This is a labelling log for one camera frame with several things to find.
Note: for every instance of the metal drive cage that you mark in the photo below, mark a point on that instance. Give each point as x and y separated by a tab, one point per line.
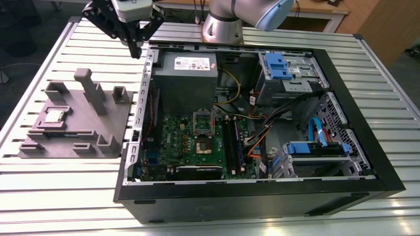
294	86

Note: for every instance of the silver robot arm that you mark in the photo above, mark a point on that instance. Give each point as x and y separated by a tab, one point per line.
222	27

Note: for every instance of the blue board connector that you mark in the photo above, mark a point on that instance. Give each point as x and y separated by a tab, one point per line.
152	157

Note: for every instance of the grey parts rack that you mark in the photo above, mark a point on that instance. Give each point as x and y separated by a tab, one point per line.
81	137

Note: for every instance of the black PC case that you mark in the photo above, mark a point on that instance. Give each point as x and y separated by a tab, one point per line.
229	204

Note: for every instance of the wooden cabinet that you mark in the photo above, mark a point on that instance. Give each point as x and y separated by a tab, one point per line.
386	24

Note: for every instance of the wooden desk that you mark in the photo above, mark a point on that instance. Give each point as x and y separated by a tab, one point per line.
324	9

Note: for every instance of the grey power supply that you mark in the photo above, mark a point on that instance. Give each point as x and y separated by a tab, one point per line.
182	88

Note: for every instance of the metal disk bay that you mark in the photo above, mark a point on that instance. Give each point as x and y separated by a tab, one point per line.
321	159

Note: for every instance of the silver CPU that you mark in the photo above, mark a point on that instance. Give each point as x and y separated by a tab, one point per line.
54	116

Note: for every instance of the CPU socket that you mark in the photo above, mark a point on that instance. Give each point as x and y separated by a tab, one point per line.
204	147

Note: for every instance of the dark RAM stick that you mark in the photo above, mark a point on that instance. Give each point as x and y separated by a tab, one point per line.
61	134

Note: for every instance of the hard disk in blue carrier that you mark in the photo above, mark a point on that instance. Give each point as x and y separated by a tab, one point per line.
300	148

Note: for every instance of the green motherboard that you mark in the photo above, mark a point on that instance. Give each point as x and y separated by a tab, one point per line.
173	126

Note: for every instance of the black RAM slot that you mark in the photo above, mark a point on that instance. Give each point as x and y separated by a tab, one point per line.
236	145
228	145
232	145

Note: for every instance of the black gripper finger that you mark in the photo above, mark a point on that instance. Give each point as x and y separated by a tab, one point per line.
152	27
101	19

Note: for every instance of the metal locking lever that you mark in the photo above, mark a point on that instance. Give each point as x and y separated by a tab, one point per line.
214	119

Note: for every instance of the blue plastic drive carrier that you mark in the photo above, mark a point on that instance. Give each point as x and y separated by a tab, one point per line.
277	64

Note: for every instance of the black graphics card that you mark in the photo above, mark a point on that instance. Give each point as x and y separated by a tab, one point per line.
196	172

